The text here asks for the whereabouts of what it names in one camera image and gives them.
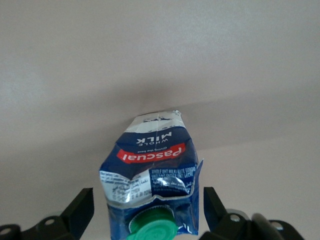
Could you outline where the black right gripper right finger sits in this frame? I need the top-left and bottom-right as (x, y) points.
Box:
(201, 186), (305, 240)

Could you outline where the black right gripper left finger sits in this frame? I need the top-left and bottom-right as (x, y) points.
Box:
(0, 187), (95, 240)

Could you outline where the blue milk carton green cap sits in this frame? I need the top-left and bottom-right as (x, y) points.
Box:
(99, 109), (204, 240)

